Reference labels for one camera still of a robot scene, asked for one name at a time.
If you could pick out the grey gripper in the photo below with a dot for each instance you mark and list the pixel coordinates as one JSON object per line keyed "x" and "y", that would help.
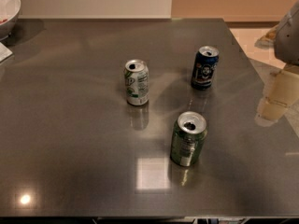
{"x": 288, "y": 40}

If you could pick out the blue Pepsi can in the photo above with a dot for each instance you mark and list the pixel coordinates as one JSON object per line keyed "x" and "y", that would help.
{"x": 205, "y": 63}

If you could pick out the dark green soda can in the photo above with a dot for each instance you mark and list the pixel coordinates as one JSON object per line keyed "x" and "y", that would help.
{"x": 188, "y": 138}

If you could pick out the white green 7up can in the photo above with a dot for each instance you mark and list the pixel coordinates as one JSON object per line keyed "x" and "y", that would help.
{"x": 136, "y": 76}

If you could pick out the white paper sheet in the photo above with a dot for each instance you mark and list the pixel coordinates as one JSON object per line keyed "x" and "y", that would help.
{"x": 4, "y": 52}

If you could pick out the white bowl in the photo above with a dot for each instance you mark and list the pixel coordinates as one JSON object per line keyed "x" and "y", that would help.
{"x": 9, "y": 13}

